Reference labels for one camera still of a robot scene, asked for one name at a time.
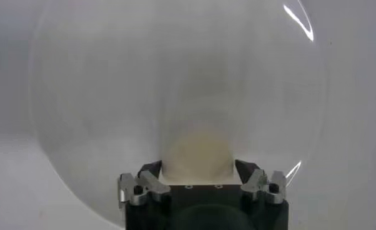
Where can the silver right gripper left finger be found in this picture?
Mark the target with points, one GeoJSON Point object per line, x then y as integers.
{"type": "Point", "coordinates": [153, 184]}

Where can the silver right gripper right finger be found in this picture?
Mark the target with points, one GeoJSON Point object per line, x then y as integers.
{"type": "Point", "coordinates": [255, 182]}

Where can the white steamed baozi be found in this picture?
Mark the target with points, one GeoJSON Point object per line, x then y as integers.
{"type": "Point", "coordinates": [197, 156]}

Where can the round white plate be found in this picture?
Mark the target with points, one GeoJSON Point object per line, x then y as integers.
{"type": "Point", "coordinates": [113, 78]}

